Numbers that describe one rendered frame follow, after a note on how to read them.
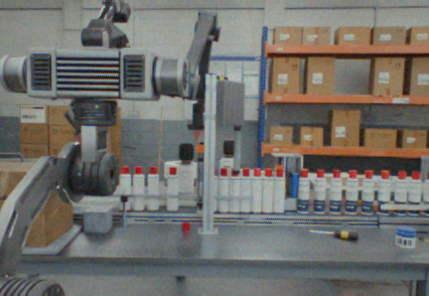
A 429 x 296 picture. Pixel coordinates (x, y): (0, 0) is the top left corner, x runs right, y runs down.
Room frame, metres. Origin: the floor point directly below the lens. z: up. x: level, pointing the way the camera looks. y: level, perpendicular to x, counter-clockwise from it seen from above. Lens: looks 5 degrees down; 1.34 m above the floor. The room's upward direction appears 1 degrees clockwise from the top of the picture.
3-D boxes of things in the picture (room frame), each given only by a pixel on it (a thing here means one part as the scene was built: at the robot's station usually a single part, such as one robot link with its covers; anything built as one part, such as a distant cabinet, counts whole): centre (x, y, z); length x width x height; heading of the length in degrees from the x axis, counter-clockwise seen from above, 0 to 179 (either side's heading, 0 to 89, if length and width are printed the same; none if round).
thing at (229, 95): (1.71, -0.05, 1.38); 0.17 x 0.10 x 0.19; 146
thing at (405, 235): (1.52, -0.77, 0.87); 0.07 x 0.07 x 0.07
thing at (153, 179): (1.80, 0.27, 0.98); 0.05 x 0.05 x 0.20
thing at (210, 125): (1.65, 0.01, 1.16); 0.04 x 0.04 x 0.67; 1
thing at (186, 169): (2.07, 0.14, 1.03); 0.09 x 0.09 x 0.30
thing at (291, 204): (1.89, -0.37, 1.01); 0.14 x 0.13 x 0.26; 91
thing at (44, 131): (5.33, 1.89, 0.70); 1.20 x 0.82 x 1.39; 90
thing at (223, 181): (1.79, -0.06, 0.98); 0.05 x 0.05 x 0.20
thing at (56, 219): (1.48, 0.73, 0.99); 0.30 x 0.24 x 0.27; 86
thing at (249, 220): (1.79, 0.06, 0.85); 1.65 x 0.11 x 0.05; 91
